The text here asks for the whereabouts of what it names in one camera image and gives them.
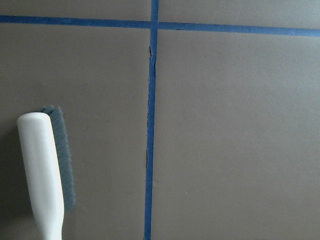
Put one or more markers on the white hand brush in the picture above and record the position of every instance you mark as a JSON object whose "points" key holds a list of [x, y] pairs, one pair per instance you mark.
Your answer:
{"points": [[48, 168]]}

